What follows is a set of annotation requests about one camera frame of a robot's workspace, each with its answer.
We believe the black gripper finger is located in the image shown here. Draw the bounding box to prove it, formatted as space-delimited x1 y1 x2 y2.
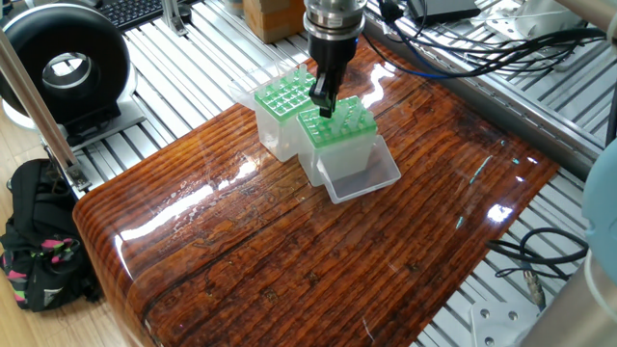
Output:
320 73 346 120
306 71 331 111

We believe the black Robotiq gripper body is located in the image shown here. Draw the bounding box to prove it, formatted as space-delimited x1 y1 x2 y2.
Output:
307 25 362 78

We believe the green rack clear tip box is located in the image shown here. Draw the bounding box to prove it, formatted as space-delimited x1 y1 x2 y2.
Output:
296 94 403 204
229 66 331 163

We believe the brown cardboard box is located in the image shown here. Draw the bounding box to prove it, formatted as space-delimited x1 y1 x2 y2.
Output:
241 0 308 45

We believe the dark flat device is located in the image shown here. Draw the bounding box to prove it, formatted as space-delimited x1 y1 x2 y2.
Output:
415 0 483 20

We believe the glossy wooden table board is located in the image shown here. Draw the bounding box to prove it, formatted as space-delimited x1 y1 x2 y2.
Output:
72 24 562 347

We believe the perforated silver metal plate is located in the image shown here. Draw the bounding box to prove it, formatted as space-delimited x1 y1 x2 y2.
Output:
482 0 589 40

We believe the black keyboard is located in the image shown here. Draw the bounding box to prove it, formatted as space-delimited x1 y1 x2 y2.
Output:
96 0 167 30

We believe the black backpack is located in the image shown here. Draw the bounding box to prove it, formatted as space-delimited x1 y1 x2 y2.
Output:
0 157 105 314

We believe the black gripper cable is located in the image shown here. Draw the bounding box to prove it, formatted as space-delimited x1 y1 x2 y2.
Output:
381 0 617 54
362 0 617 78

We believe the short aluminium post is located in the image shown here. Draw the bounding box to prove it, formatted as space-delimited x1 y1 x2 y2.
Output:
162 0 194 36

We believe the black round ring device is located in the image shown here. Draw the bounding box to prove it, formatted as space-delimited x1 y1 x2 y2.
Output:
0 3 133 147

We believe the black floor cable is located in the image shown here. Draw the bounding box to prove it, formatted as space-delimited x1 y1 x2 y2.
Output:
490 227 591 311

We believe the aluminium frame post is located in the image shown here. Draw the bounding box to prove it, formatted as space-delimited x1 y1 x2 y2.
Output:
0 34 90 199

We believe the silver robot mount plate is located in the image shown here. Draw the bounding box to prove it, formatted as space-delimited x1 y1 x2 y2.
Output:
469 301 558 347

